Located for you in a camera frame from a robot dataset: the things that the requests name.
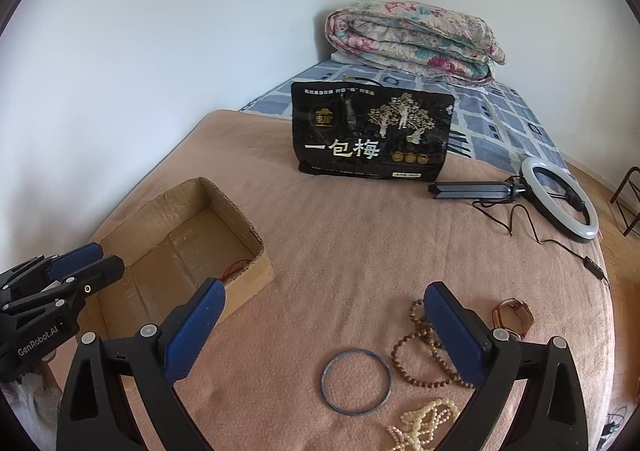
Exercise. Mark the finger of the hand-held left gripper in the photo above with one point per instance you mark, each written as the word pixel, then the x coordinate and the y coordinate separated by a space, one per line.
pixel 100 273
pixel 75 256

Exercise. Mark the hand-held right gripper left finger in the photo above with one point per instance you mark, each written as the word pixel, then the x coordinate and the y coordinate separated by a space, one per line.
pixel 195 326

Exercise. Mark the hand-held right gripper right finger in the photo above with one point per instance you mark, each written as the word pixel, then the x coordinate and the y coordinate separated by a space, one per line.
pixel 455 336

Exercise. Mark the cardboard box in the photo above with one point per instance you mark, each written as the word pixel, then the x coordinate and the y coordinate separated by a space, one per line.
pixel 175 241

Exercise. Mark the blue bangle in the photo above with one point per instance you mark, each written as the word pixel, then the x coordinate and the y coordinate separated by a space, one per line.
pixel 356 353

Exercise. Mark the person's left hand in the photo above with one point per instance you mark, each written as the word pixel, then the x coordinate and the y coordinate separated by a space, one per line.
pixel 35 401

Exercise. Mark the black folded tripod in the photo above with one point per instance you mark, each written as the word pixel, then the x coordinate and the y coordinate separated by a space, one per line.
pixel 475 191

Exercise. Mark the pink blanket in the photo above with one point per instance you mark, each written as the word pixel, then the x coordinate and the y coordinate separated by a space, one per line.
pixel 340 241

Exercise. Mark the black metal shoe rack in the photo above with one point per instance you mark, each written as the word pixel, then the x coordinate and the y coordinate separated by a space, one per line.
pixel 626 211

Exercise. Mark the black snack bag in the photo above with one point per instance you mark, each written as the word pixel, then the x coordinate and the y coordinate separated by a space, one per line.
pixel 350 151

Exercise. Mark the blue checked bedsheet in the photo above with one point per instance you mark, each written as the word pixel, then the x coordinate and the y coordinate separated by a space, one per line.
pixel 505 116

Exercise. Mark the folded floral quilt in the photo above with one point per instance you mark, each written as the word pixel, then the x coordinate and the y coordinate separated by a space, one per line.
pixel 410 36

